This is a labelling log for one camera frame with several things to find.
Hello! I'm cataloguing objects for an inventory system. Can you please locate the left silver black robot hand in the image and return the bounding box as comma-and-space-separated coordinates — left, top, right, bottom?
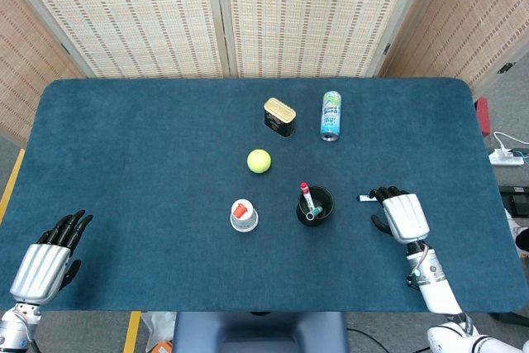
8, 209, 94, 305

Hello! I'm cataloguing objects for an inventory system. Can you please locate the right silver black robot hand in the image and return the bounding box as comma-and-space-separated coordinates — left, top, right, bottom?
369, 185, 431, 245

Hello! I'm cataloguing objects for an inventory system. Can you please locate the black mesh pen holder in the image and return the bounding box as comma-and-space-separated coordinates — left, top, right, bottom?
295, 185, 335, 228

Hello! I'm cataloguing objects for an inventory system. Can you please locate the red capped white marker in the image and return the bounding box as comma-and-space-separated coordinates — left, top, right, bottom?
300, 182, 315, 212

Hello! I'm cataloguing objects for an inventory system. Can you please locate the black table foot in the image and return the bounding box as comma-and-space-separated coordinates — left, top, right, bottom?
498, 185, 529, 216

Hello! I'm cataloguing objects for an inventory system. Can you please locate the white power strip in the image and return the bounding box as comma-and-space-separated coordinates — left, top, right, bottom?
488, 150, 524, 167

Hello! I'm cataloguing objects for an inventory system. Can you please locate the white shoe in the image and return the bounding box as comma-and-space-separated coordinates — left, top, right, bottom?
506, 208, 529, 253

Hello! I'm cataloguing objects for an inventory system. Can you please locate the light blue drink can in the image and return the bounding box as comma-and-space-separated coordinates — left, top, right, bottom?
319, 90, 342, 142

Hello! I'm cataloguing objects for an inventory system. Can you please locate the red box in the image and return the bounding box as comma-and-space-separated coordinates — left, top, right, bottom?
474, 97, 492, 137

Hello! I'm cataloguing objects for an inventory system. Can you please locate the clear plastic bag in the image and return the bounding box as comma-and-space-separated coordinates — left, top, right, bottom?
141, 311, 178, 350

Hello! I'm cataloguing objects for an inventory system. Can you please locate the blue table mat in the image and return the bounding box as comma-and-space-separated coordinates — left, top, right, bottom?
0, 78, 529, 313

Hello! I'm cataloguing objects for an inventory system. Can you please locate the yellow-green tennis ball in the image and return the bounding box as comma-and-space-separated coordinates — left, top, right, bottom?
246, 149, 273, 175

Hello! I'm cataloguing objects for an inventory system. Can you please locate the upturned white paper cup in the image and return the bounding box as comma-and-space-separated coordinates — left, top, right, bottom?
230, 198, 260, 233

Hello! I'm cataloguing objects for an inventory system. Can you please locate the black gold rectangular tin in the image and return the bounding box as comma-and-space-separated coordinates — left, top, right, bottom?
264, 98, 297, 140

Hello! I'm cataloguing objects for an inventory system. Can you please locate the small red plastic cup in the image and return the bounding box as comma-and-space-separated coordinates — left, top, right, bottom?
231, 200, 251, 219

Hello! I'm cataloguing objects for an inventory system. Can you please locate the blue-grey robot torso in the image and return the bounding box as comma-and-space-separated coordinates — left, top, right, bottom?
172, 311, 347, 353

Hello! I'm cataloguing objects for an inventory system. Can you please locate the woven bamboo screen panel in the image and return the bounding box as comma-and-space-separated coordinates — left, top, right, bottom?
0, 0, 83, 145
214, 0, 418, 79
378, 0, 529, 98
0, 0, 231, 79

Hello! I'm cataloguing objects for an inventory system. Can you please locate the black floor cable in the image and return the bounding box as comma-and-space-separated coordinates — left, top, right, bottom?
346, 327, 431, 353

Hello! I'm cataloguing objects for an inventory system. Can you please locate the white power cable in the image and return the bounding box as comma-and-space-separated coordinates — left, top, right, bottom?
493, 131, 529, 155

